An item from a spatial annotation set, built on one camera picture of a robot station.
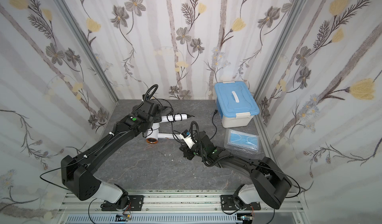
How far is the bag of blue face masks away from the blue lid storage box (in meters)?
0.06

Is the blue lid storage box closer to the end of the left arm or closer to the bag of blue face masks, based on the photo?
the bag of blue face masks

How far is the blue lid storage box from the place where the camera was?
0.93 meters

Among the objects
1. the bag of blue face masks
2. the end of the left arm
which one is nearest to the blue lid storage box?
the bag of blue face masks

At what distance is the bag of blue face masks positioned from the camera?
3.11ft
